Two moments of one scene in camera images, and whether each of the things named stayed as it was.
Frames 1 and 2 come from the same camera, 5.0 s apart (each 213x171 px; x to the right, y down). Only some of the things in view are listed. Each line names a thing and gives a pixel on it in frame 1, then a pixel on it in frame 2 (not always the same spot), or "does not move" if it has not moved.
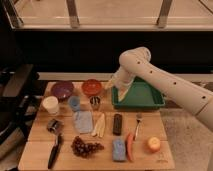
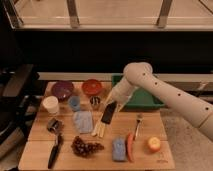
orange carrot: (130, 146) does not move
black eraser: (117, 124) to (108, 112)
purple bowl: (63, 89) does not move
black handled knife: (54, 151) does not move
